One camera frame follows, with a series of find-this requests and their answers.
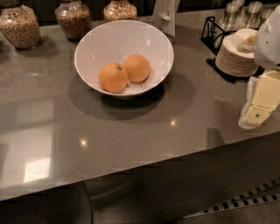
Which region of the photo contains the black wire rack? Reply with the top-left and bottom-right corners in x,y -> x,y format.
200,17 -> 263,83

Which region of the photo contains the middle drinking glass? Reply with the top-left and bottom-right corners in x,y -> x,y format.
241,1 -> 263,28

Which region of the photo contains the drinking glass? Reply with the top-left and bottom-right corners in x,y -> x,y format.
219,1 -> 240,31
259,8 -> 273,25
241,1 -> 263,28

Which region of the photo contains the glass grain jar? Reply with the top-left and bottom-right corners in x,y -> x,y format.
55,0 -> 92,41
0,0 -> 41,50
103,0 -> 137,22

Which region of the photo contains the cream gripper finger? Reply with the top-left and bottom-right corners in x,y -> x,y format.
238,69 -> 280,130

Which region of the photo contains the right drinking glass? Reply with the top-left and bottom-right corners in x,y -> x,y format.
259,8 -> 273,25

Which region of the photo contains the left glass grain jar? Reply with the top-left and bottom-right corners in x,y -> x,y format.
0,0 -> 41,50

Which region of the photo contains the white folded card stand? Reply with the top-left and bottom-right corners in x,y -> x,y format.
151,0 -> 180,38

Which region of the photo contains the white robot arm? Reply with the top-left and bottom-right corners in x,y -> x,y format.
239,6 -> 280,130

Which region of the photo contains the stack of white plates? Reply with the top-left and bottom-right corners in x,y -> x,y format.
215,28 -> 258,78

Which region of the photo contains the orange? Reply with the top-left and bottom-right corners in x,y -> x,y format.
98,62 -> 129,93
123,54 -> 151,83

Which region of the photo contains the middle glass grain jar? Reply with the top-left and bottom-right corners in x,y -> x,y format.
55,0 -> 92,41

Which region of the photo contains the right glass grain jar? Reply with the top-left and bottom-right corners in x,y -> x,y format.
103,0 -> 137,22

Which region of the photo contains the left drinking glass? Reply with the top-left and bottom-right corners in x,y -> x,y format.
219,1 -> 240,31

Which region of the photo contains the white ceramic bowl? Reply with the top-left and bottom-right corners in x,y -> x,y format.
74,20 -> 174,98

